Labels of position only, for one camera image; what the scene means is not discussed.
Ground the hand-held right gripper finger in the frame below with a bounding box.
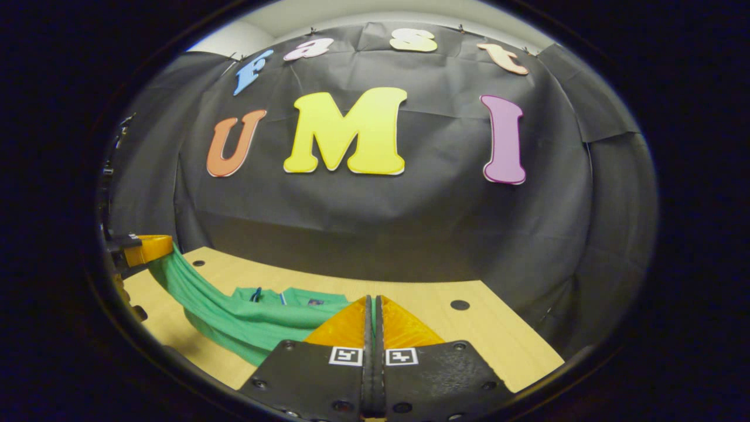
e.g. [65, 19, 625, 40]
[237, 295, 376, 420]
[374, 295, 516, 421]

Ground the green T-shirt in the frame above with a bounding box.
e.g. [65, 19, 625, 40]
[146, 243, 376, 367]

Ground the black backdrop cloth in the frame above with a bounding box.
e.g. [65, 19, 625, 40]
[108, 22, 657, 358]

